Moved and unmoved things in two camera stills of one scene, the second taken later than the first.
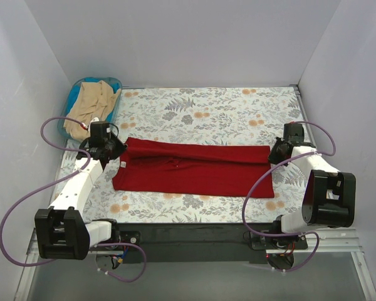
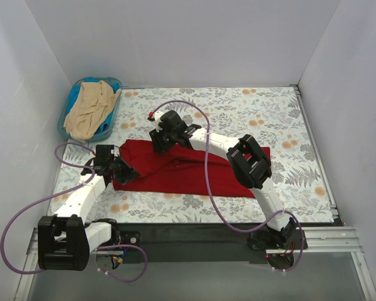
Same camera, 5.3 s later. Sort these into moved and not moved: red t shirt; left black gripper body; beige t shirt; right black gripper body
Moved: right black gripper body; left black gripper body
Not moved: red t shirt; beige t shirt
